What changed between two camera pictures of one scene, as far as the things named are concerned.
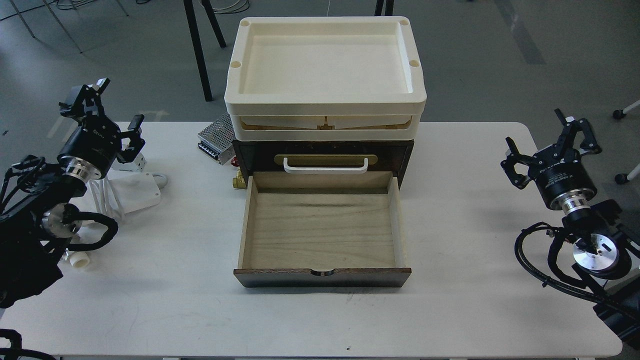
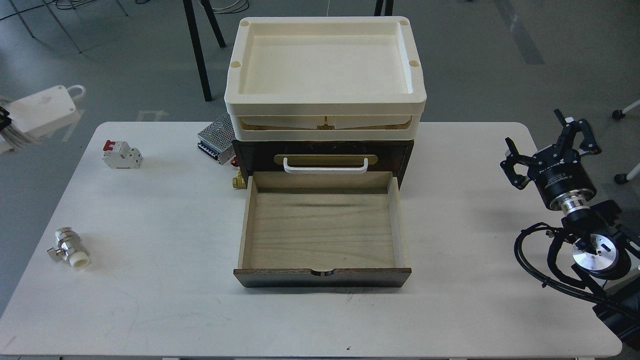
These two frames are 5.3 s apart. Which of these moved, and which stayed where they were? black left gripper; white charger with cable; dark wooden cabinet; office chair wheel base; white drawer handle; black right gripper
Moved: white charger with cable; black left gripper
Stayed: black right gripper; dark wooden cabinet; white drawer handle; office chair wheel base
